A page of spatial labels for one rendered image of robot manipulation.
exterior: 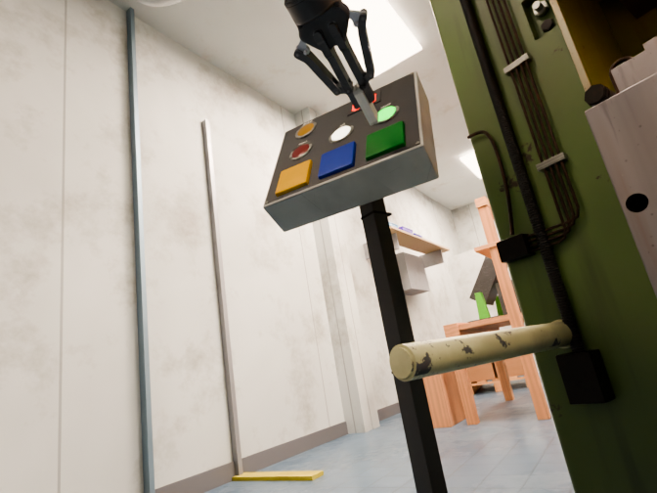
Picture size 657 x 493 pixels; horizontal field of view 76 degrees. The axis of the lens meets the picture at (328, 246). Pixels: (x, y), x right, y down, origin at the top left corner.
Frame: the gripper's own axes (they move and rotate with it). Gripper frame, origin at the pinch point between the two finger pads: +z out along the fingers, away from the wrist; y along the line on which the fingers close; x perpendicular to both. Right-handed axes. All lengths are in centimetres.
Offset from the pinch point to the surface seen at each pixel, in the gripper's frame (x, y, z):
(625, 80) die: -4.5, 36.3, 11.3
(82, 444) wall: -3, -226, 111
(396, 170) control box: -5.5, 0.7, 11.4
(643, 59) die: -3.7, 38.9, 9.5
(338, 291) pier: 204, -175, 281
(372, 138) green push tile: 1.5, -2.3, 7.6
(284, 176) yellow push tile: 0.9, -22.1, 7.6
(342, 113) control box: 17.8, -10.4, 8.3
